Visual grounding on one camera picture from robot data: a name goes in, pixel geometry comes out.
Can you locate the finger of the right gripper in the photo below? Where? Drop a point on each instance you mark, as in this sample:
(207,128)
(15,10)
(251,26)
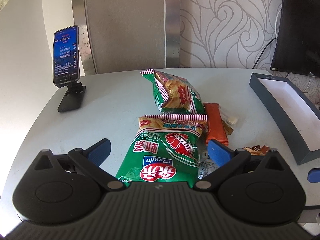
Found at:
(314,175)

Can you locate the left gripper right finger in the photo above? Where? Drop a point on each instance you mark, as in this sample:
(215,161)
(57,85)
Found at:
(228,161)

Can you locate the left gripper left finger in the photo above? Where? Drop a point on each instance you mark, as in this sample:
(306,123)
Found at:
(88,162)

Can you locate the silver printed snack packet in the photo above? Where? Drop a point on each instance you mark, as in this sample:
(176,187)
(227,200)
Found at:
(206,165)

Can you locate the brown gold candy wrapper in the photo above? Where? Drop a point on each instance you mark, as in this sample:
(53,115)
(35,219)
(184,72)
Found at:
(257,150)

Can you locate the orange snack bar wrapper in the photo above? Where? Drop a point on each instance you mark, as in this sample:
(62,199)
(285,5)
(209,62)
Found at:
(216,129)

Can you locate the white lollipop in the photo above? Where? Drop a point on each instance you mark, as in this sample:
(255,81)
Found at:
(227,116)

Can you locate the green prawn cracker bag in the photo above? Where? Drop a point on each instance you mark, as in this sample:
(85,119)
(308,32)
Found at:
(173,94)
(164,149)

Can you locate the brown wrapped biscuit packet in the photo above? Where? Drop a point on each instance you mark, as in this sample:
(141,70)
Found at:
(228,129)

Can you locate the dark grey cardboard box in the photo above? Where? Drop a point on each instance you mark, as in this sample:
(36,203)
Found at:
(295,115)

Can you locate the black phone stand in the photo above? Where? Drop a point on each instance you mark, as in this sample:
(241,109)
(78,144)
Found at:
(73,97)

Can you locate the smartphone with lit screen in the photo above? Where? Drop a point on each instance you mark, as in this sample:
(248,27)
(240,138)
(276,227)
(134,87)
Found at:
(66,56)

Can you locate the black television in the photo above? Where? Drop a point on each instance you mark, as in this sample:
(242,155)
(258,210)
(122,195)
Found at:
(297,48)

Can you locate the metal framed wall panel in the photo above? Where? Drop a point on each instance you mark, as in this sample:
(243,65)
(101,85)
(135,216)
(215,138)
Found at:
(123,35)

